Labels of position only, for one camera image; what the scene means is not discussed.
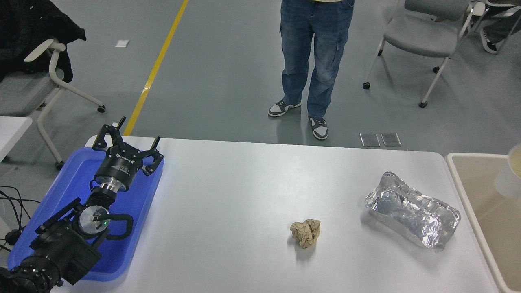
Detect black cables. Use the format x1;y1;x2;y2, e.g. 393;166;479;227
0;186;41;253

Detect crumpled tan paper ball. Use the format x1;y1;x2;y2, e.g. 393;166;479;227
290;219;321;250

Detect seated person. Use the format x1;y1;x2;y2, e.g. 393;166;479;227
480;6;521;55

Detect grey chair with white frame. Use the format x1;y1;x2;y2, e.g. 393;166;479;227
363;0;487;109

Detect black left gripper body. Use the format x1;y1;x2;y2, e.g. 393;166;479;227
94;146;144;192

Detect white paper cup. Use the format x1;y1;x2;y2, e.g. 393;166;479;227
494;144;521;199

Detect white-framed office chair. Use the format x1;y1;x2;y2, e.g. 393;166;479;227
0;39;107;171

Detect large pale bin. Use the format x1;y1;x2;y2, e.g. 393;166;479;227
446;153;521;293

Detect white side table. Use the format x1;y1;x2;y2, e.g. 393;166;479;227
0;116;33;162

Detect black jacket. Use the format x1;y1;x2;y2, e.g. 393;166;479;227
0;0;88;82

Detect blue plastic tray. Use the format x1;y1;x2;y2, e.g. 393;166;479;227
7;146;165;282

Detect crumpled silver foil tray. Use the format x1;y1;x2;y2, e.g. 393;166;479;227
365;171;462;253

